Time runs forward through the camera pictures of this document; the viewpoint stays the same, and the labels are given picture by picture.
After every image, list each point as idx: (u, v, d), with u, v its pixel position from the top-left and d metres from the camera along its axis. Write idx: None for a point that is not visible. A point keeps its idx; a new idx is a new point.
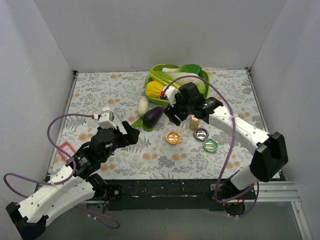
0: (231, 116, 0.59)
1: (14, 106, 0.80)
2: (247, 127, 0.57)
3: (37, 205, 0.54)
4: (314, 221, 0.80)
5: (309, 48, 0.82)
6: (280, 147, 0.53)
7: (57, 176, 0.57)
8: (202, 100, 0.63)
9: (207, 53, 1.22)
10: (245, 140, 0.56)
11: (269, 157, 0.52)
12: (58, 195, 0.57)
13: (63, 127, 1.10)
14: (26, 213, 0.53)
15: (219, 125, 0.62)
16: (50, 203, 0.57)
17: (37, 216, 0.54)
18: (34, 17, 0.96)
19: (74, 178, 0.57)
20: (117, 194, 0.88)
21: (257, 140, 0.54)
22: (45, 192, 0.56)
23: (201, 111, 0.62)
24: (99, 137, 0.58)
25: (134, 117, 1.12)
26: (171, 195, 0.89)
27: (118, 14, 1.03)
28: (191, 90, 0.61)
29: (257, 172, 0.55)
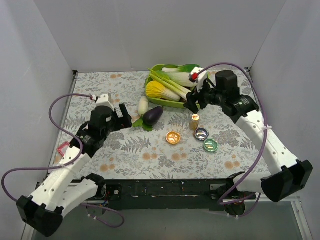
0: (264, 127, 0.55)
1: (14, 106, 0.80)
2: (277, 146, 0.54)
3: (52, 190, 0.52)
4: (315, 221, 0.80)
5: (309, 47, 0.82)
6: (304, 177, 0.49)
7: (64, 158, 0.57)
8: (237, 97, 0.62)
9: (207, 53, 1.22)
10: (270, 158, 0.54)
11: (290, 183, 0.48)
12: (69, 178, 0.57)
13: (63, 127, 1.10)
14: (42, 201, 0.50)
15: (248, 132, 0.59)
16: (62, 188, 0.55)
17: (54, 202, 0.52)
18: (34, 17, 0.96)
19: (83, 156, 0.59)
20: (118, 194, 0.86)
21: (283, 163, 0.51)
22: (56, 176, 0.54)
23: (232, 108, 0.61)
24: (98, 111, 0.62)
25: (134, 117, 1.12)
26: (171, 195, 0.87)
27: (118, 14, 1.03)
28: (230, 82, 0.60)
29: (269, 193, 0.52)
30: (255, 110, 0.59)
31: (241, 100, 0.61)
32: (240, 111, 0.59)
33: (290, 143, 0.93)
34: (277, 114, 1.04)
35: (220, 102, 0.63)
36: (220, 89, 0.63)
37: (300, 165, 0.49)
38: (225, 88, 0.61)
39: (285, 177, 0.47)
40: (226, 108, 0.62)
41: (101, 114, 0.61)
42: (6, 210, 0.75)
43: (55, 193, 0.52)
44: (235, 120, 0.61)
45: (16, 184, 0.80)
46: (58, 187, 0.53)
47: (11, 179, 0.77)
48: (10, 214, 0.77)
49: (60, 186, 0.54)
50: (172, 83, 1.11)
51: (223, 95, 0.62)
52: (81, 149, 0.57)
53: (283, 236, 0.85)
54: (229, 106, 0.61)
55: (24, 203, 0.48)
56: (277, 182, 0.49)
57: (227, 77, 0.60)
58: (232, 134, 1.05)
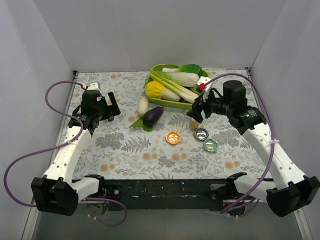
0: (271, 141, 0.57)
1: (14, 106, 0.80)
2: (284, 161, 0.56)
3: (65, 165, 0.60)
4: (315, 221, 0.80)
5: (309, 47, 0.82)
6: (310, 193, 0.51)
7: (68, 137, 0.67)
8: (245, 109, 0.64)
9: (207, 53, 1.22)
10: (277, 173, 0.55)
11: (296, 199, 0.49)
12: (76, 153, 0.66)
13: (63, 127, 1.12)
14: (59, 175, 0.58)
15: (254, 144, 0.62)
16: (72, 163, 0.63)
17: (68, 175, 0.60)
18: (35, 17, 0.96)
19: (84, 132, 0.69)
20: (118, 194, 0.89)
21: (290, 179, 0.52)
22: (65, 153, 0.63)
23: (238, 120, 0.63)
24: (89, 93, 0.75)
25: (134, 117, 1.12)
26: (171, 195, 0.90)
27: (118, 14, 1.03)
28: (238, 93, 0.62)
29: (276, 207, 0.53)
30: (262, 123, 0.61)
31: (248, 112, 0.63)
32: (246, 123, 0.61)
33: (290, 143, 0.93)
34: (277, 114, 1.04)
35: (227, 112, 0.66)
36: (228, 99, 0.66)
37: (307, 182, 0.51)
38: (233, 99, 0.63)
39: (292, 193, 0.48)
40: (233, 119, 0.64)
41: (91, 94, 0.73)
42: (6, 209, 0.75)
43: (67, 166, 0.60)
44: (241, 131, 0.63)
45: (16, 183, 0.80)
46: (69, 161, 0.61)
47: (11, 179, 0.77)
48: (9, 214, 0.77)
49: (71, 160, 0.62)
50: (172, 83, 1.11)
51: (231, 105, 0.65)
52: (81, 126, 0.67)
53: (283, 236, 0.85)
54: (236, 117, 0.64)
55: (39, 183, 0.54)
56: (283, 197, 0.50)
57: (235, 89, 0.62)
58: (232, 134, 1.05)
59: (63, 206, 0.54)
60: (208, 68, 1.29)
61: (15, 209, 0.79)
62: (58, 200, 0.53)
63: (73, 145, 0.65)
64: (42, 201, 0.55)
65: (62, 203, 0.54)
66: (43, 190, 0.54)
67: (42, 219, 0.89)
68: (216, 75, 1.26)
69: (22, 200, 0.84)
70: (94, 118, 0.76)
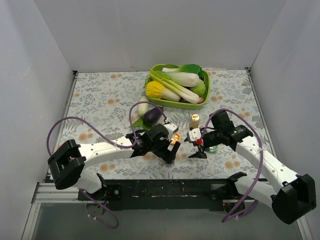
0: (259, 148, 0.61)
1: (14, 105, 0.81)
2: (275, 164, 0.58)
3: (95, 154, 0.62)
4: (314, 220, 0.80)
5: (310, 47, 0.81)
6: (309, 191, 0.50)
7: (117, 141, 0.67)
8: (232, 127, 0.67)
9: (207, 53, 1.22)
10: (271, 177, 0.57)
11: (295, 199, 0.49)
12: (109, 155, 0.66)
13: (63, 127, 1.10)
14: (85, 154, 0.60)
15: (246, 155, 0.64)
16: (101, 158, 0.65)
17: (89, 161, 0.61)
18: (35, 16, 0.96)
19: (130, 149, 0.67)
20: (117, 194, 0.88)
21: (284, 179, 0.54)
22: (105, 147, 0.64)
23: (229, 138, 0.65)
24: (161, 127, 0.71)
25: (134, 117, 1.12)
26: (171, 195, 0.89)
27: (117, 13, 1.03)
28: (223, 116, 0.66)
29: (279, 212, 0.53)
30: (249, 136, 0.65)
31: (236, 129, 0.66)
32: (236, 137, 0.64)
33: (290, 143, 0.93)
34: (276, 114, 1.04)
35: (218, 135, 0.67)
36: (215, 126, 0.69)
37: (300, 180, 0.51)
38: (219, 122, 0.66)
39: (288, 192, 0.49)
40: (224, 138, 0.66)
41: (160, 131, 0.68)
42: (6, 209, 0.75)
43: (96, 156, 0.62)
44: (234, 148, 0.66)
45: (17, 183, 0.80)
46: (100, 154, 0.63)
47: (11, 179, 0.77)
48: (9, 215, 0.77)
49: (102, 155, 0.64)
50: (172, 84, 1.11)
51: (219, 129, 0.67)
52: (133, 144, 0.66)
53: (283, 236, 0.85)
54: (227, 136, 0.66)
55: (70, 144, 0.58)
56: (283, 199, 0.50)
57: (219, 114, 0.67)
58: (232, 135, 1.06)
59: (62, 176, 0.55)
60: (208, 68, 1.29)
61: (15, 209, 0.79)
62: (66, 167, 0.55)
63: (114, 149, 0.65)
64: (58, 157, 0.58)
65: (65, 174, 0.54)
66: (68, 149, 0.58)
67: (43, 219, 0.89)
68: (216, 75, 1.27)
69: (22, 200, 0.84)
70: (144, 149, 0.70)
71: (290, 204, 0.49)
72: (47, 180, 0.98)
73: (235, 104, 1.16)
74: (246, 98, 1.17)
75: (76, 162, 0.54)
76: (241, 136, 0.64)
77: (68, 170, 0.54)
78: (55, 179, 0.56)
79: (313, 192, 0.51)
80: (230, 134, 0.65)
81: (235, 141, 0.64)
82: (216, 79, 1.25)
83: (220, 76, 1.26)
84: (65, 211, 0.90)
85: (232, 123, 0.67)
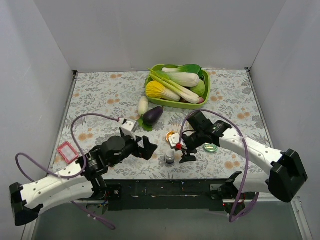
0: (241, 137, 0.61)
1: (14, 105, 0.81)
2: (259, 148, 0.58)
3: (39, 193, 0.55)
4: (315, 221, 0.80)
5: (309, 47, 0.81)
6: (296, 164, 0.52)
7: (64, 171, 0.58)
8: (211, 124, 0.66)
9: (207, 53, 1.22)
10: (259, 160, 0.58)
11: (286, 174, 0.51)
12: (59, 188, 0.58)
13: (63, 127, 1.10)
14: (26, 198, 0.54)
15: (231, 148, 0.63)
16: (51, 193, 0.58)
17: (35, 203, 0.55)
18: (35, 17, 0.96)
19: (80, 177, 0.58)
20: (117, 194, 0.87)
21: (271, 160, 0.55)
22: (50, 182, 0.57)
23: (211, 135, 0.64)
24: (111, 143, 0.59)
25: (134, 117, 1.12)
26: (171, 195, 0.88)
27: (117, 13, 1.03)
28: (199, 116, 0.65)
29: (277, 194, 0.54)
30: (228, 129, 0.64)
31: (214, 125, 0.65)
32: (216, 133, 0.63)
33: (290, 143, 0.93)
34: (276, 114, 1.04)
35: (199, 136, 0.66)
36: (194, 129, 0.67)
37: (286, 156, 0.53)
38: (197, 123, 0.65)
39: (277, 170, 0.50)
40: (205, 137, 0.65)
41: (110, 149, 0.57)
42: (6, 209, 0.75)
43: (39, 196, 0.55)
44: (218, 144, 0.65)
45: (16, 184, 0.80)
46: (45, 192, 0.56)
47: (11, 179, 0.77)
48: (9, 215, 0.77)
49: (48, 192, 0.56)
50: (172, 84, 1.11)
51: (198, 129, 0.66)
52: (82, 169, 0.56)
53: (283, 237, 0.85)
54: (208, 134, 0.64)
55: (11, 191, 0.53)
56: (275, 179, 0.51)
57: (195, 114, 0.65)
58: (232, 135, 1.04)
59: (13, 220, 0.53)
60: (208, 68, 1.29)
61: None
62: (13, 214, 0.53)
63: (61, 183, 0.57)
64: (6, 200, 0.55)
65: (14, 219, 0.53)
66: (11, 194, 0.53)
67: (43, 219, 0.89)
68: (216, 75, 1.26)
69: None
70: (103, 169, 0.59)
71: (283, 183, 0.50)
72: None
73: (235, 104, 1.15)
74: (246, 98, 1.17)
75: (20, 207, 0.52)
76: (222, 130, 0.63)
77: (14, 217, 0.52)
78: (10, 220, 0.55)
79: (301, 165, 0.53)
80: (210, 131, 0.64)
81: (217, 138, 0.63)
82: (216, 79, 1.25)
83: (220, 76, 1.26)
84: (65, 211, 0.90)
85: (210, 121, 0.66)
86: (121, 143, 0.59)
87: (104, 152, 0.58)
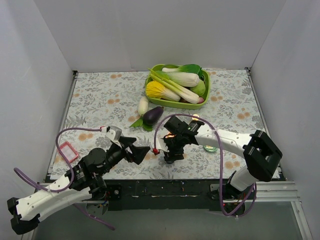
0: (213, 130, 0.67)
1: (14, 105, 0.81)
2: (230, 135, 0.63)
3: (32, 207, 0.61)
4: (314, 221, 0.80)
5: (310, 47, 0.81)
6: (265, 142, 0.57)
7: (54, 184, 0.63)
8: (187, 126, 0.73)
9: (207, 53, 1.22)
10: (232, 147, 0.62)
11: (259, 155, 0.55)
12: (51, 201, 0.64)
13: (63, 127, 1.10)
14: (21, 211, 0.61)
15: (207, 142, 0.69)
16: (45, 205, 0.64)
17: (30, 215, 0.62)
18: (35, 17, 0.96)
19: (68, 190, 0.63)
20: (117, 194, 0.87)
21: (243, 143, 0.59)
22: (41, 196, 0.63)
23: (188, 136, 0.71)
24: (92, 157, 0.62)
25: (134, 117, 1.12)
26: (171, 195, 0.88)
27: (117, 13, 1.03)
28: (173, 121, 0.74)
29: (258, 175, 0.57)
30: (202, 126, 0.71)
31: (189, 126, 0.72)
32: (191, 132, 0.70)
33: (290, 143, 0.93)
34: (276, 114, 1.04)
35: (178, 138, 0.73)
36: (173, 133, 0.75)
37: (255, 137, 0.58)
38: (173, 127, 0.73)
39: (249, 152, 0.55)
40: (183, 138, 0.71)
41: (90, 164, 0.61)
42: (6, 209, 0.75)
43: (32, 209, 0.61)
44: (197, 141, 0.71)
45: (17, 184, 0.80)
46: (37, 205, 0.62)
47: (11, 179, 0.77)
48: (10, 215, 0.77)
49: (41, 205, 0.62)
50: (172, 84, 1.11)
51: (177, 132, 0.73)
52: (69, 184, 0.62)
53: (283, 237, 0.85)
54: (185, 135, 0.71)
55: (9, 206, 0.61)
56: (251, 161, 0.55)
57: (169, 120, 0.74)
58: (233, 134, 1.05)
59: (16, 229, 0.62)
60: (208, 68, 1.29)
61: None
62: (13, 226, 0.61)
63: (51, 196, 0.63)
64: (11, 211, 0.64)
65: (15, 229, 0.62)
66: (11, 207, 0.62)
67: None
68: (216, 75, 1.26)
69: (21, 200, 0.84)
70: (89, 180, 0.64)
71: (258, 163, 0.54)
72: (47, 180, 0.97)
73: (235, 104, 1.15)
74: (246, 98, 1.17)
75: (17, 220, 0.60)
76: (196, 128, 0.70)
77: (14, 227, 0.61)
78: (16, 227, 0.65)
79: (270, 142, 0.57)
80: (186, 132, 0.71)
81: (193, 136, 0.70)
82: (216, 79, 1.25)
83: (220, 76, 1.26)
84: None
85: (186, 123, 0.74)
86: (101, 155, 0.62)
87: (87, 166, 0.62)
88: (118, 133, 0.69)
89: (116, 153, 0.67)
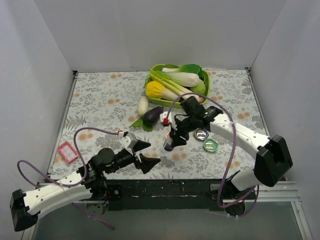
0: (231, 122, 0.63)
1: (14, 106, 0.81)
2: (247, 132, 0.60)
3: (41, 200, 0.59)
4: (314, 221, 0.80)
5: (309, 48, 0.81)
6: (282, 150, 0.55)
7: (66, 179, 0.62)
8: (204, 110, 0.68)
9: (207, 53, 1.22)
10: (246, 145, 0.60)
11: (270, 160, 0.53)
12: (59, 196, 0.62)
13: (63, 127, 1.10)
14: (29, 204, 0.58)
15: (220, 133, 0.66)
16: (53, 200, 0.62)
17: (36, 209, 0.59)
18: (35, 17, 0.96)
19: (79, 186, 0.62)
20: (117, 194, 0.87)
21: (258, 144, 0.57)
22: (52, 190, 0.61)
23: (203, 120, 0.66)
24: (101, 156, 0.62)
25: (134, 117, 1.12)
26: (171, 195, 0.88)
27: (117, 13, 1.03)
28: (192, 102, 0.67)
29: (262, 177, 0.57)
30: (220, 114, 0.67)
31: (206, 111, 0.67)
32: (207, 117, 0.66)
33: (290, 143, 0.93)
34: (276, 114, 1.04)
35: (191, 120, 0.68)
36: (187, 114, 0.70)
37: (272, 141, 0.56)
38: (190, 108, 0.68)
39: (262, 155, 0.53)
40: (197, 121, 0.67)
41: (100, 163, 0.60)
42: (6, 209, 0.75)
43: (41, 203, 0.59)
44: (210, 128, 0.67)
45: (17, 184, 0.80)
46: (47, 199, 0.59)
47: (11, 179, 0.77)
48: (10, 215, 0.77)
49: (50, 198, 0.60)
50: (172, 84, 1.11)
51: (192, 114, 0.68)
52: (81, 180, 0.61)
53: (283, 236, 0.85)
54: (200, 119, 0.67)
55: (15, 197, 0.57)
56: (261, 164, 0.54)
57: (188, 100, 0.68)
58: None
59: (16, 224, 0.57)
60: (208, 68, 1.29)
61: None
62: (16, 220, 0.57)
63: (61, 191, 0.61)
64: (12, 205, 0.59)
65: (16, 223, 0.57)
66: (16, 199, 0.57)
67: None
68: (216, 75, 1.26)
69: None
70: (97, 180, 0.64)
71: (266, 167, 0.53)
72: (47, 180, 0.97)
73: (235, 104, 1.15)
74: (246, 98, 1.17)
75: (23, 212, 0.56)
76: (213, 115, 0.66)
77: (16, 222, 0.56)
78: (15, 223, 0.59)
79: (286, 151, 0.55)
80: (201, 116, 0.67)
81: (208, 122, 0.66)
82: (216, 79, 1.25)
83: (220, 76, 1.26)
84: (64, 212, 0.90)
85: (203, 107, 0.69)
86: (110, 155, 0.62)
87: (97, 165, 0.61)
88: (133, 142, 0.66)
89: (126, 157, 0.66)
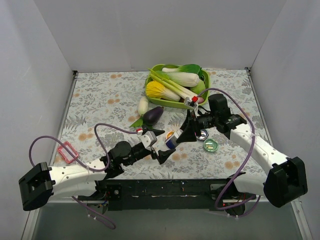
0: (252, 134, 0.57)
1: (14, 106, 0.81)
2: (266, 147, 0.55)
3: (66, 177, 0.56)
4: (315, 221, 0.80)
5: (309, 48, 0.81)
6: (298, 173, 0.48)
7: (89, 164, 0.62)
8: (228, 114, 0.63)
9: (207, 53, 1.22)
10: (261, 159, 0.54)
11: (285, 180, 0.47)
12: (79, 180, 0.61)
13: (63, 127, 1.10)
14: (56, 178, 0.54)
15: (239, 142, 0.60)
16: (72, 182, 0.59)
17: (58, 186, 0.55)
18: (35, 17, 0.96)
19: (103, 173, 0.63)
20: (118, 194, 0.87)
21: (274, 161, 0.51)
22: (78, 170, 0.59)
23: (224, 125, 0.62)
24: (119, 149, 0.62)
25: (134, 117, 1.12)
26: (171, 195, 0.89)
27: (117, 13, 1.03)
28: (221, 104, 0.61)
29: (270, 196, 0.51)
30: (243, 123, 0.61)
31: (230, 118, 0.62)
32: (229, 125, 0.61)
33: (290, 143, 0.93)
34: (276, 114, 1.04)
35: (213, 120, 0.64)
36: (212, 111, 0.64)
37: (290, 162, 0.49)
38: (217, 109, 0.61)
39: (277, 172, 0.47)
40: (218, 125, 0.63)
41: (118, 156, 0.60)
42: (6, 210, 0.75)
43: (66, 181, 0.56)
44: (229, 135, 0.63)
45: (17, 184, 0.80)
46: (71, 178, 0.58)
47: (11, 179, 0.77)
48: (10, 216, 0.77)
49: (73, 179, 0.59)
50: (172, 84, 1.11)
51: (215, 115, 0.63)
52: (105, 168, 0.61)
53: (283, 236, 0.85)
54: (221, 123, 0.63)
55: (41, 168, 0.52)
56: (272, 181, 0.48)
57: (218, 100, 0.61)
58: None
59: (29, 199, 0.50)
60: (208, 68, 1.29)
61: (15, 212, 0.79)
62: (35, 194, 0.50)
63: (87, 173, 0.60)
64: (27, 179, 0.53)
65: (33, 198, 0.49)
66: (39, 173, 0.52)
67: (43, 218, 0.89)
68: (216, 75, 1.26)
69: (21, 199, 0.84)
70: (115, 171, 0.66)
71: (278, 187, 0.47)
72: None
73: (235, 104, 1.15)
74: (246, 98, 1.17)
75: (46, 185, 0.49)
76: (236, 124, 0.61)
77: (36, 194, 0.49)
78: (24, 200, 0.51)
79: (303, 176, 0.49)
80: (223, 121, 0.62)
81: (229, 129, 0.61)
82: (216, 79, 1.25)
83: (220, 76, 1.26)
84: (64, 212, 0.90)
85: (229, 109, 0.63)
86: (128, 148, 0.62)
87: (115, 158, 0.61)
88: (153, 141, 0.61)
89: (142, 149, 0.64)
